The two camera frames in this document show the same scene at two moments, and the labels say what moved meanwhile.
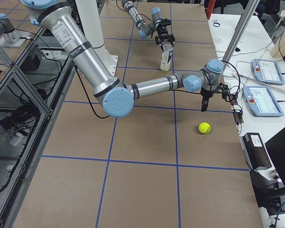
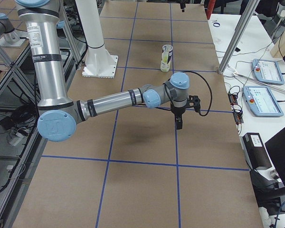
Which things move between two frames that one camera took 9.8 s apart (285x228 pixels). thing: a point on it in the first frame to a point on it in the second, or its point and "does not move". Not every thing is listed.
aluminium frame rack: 26,97 does not move
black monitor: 281,148 does not move
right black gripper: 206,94 to 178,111
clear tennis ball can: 166,56 does not move
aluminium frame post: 252,6 does not move
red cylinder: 210,8 does not move
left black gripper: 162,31 to 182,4
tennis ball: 204,128 to 165,56
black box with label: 254,151 does not move
